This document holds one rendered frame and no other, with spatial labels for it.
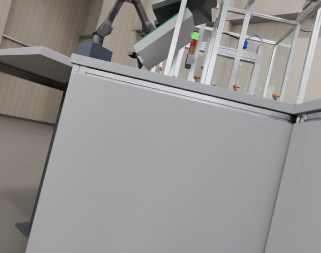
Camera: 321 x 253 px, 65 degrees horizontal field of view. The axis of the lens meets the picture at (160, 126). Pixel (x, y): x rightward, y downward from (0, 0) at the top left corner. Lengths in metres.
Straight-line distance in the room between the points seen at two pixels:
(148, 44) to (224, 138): 0.54
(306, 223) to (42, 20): 10.11
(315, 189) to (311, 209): 0.05
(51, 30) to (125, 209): 9.82
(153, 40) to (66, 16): 9.75
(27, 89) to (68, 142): 9.16
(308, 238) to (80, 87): 0.75
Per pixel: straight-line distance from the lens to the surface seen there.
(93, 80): 0.86
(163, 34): 1.14
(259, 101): 0.85
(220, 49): 2.80
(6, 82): 9.77
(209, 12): 1.37
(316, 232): 0.68
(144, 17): 1.69
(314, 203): 0.70
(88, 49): 1.45
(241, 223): 0.87
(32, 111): 10.14
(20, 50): 1.09
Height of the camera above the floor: 0.67
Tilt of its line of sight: 2 degrees up
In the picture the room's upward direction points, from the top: 14 degrees clockwise
